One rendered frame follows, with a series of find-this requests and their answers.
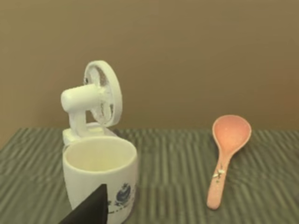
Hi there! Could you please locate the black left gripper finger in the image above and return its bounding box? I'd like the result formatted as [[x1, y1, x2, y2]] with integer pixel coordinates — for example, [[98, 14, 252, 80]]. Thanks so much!
[[57, 183, 108, 224]]

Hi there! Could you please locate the white mug with blue print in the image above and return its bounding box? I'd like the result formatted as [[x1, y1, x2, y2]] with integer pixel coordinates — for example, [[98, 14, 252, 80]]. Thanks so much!
[[62, 136, 138, 217]]

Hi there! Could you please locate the small white desk fan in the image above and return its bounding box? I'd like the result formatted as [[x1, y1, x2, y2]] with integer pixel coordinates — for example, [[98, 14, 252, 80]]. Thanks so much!
[[60, 60, 123, 146]]

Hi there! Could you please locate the orange plastic spoon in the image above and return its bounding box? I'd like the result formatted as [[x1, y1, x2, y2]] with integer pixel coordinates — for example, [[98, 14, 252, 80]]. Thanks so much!
[[206, 114, 252, 203]]

